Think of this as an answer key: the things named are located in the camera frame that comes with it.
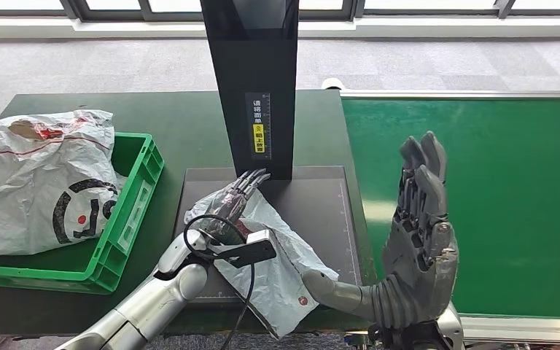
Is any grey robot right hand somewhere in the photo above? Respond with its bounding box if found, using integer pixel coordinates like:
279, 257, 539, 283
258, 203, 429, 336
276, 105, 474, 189
301, 131, 460, 331

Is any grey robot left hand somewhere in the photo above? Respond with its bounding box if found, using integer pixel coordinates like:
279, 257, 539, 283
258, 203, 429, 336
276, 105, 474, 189
198, 167, 273, 246

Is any grey parcel with red logo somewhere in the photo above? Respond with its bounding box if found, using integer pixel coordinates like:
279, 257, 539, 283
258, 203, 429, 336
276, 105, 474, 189
184, 187, 341, 341

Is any grey parcel with black ring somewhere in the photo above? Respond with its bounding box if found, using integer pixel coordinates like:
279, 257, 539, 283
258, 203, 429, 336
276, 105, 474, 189
0, 109, 123, 260

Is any black and yellow machine label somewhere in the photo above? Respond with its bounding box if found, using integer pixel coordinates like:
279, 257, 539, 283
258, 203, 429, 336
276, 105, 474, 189
244, 91, 273, 161

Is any green conveyor belt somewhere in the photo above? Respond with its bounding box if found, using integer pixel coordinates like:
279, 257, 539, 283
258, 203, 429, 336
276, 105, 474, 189
341, 97, 560, 320

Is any black inbound scanning machine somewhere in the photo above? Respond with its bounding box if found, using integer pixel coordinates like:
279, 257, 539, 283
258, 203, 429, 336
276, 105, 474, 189
174, 0, 364, 311

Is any green plastic crate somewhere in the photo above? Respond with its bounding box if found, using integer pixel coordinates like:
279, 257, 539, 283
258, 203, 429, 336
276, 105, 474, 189
0, 132, 166, 296

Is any white window sill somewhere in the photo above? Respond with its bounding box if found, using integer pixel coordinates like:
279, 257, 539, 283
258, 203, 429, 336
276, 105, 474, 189
0, 15, 560, 42

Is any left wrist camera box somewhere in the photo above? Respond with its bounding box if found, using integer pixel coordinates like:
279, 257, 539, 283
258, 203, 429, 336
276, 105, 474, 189
209, 228, 278, 270

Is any aluminium conveyor frame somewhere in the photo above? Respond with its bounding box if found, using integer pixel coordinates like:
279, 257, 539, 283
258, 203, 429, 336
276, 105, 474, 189
340, 89, 560, 345

